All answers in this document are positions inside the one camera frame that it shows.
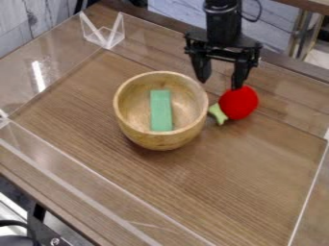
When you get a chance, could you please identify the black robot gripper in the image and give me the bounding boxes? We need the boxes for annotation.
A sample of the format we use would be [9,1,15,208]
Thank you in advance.
[184,31,263,90]

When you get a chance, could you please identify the red plush fruit green leaves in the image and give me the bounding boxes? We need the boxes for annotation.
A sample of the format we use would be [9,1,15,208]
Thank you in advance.
[209,86,259,125]

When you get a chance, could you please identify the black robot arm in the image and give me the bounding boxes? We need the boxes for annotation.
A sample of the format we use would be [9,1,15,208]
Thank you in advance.
[184,0,263,90]

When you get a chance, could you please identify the green rectangular block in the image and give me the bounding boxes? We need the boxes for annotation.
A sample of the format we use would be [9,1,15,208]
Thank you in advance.
[150,90,174,132]

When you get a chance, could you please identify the wooden bowl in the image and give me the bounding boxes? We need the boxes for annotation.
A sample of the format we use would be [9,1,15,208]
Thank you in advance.
[114,71,209,151]

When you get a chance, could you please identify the black cable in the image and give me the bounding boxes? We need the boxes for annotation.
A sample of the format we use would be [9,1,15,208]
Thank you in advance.
[243,0,264,23]

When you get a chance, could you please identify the metal table leg frame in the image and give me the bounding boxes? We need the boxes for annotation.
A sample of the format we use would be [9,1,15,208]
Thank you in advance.
[287,10,326,61]

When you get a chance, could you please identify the clear acrylic corner bracket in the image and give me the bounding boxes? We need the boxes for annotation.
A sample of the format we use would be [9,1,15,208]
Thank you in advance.
[80,12,125,50]

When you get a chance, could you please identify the black table leg bracket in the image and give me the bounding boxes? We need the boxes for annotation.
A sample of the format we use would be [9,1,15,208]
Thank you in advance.
[27,203,73,246]

